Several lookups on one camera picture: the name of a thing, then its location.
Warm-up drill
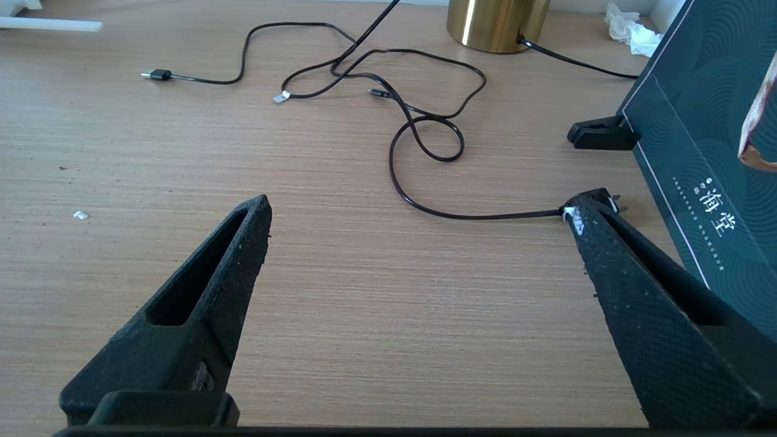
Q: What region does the brass desk lamp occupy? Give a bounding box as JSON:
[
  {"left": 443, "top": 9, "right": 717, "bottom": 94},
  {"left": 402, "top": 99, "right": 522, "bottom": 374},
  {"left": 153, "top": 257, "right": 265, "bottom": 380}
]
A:
[{"left": 447, "top": 0, "right": 552, "bottom": 54}]

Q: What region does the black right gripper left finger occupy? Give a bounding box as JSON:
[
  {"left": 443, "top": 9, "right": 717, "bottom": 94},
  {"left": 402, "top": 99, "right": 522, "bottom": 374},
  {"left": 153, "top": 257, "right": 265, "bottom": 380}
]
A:
[{"left": 59, "top": 194, "right": 273, "bottom": 427}]

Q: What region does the black lamp cable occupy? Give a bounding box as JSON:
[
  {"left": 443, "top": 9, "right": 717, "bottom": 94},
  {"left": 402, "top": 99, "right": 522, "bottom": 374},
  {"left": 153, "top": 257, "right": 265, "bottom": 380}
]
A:
[{"left": 330, "top": 0, "right": 627, "bottom": 221}]

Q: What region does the dark teal printed box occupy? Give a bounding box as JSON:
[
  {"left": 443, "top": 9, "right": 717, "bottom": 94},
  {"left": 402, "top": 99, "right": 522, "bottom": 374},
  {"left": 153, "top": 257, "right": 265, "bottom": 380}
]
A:
[{"left": 617, "top": 0, "right": 777, "bottom": 344}]

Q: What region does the crumpled white tissue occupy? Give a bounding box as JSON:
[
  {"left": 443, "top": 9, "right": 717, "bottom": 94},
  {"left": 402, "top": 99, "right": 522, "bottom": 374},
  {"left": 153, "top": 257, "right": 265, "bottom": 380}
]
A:
[{"left": 605, "top": 2, "right": 663, "bottom": 58}]

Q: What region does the white router with antennas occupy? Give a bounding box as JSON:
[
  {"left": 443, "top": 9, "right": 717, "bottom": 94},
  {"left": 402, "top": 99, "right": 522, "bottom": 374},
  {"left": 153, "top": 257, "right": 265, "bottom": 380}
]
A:
[{"left": 0, "top": 0, "right": 104, "bottom": 32}]

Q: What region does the black cable with silver connector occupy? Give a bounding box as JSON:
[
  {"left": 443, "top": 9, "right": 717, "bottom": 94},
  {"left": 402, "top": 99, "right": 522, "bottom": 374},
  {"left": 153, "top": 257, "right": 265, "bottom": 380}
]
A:
[{"left": 273, "top": 49, "right": 487, "bottom": 120}]

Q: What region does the brown beige object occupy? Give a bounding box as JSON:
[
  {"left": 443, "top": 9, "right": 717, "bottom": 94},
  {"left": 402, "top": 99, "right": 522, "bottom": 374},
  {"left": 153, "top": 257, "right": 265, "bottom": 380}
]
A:
[{"left": 738, "top": 52, "right": 777, "bottom": 173}]

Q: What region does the black lamp base cord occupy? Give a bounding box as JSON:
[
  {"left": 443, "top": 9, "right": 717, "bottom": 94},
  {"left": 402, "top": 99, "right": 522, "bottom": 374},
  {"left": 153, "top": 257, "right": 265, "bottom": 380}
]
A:
[{"left": 518, "top": 36, "right": 640, "bottom": 80}]

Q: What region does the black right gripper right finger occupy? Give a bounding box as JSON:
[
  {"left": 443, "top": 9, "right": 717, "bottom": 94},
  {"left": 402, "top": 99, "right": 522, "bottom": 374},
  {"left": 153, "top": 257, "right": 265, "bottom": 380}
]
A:
[{"left": 562, "top": 193, "right": 777, "bottom": 430}]

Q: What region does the black plastic clip stand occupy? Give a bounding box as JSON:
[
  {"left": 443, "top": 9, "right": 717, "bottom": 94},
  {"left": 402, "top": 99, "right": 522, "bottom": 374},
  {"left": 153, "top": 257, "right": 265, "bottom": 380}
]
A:
[{"left": 567, "top": 115, "right": 642, "bottom": 151}]

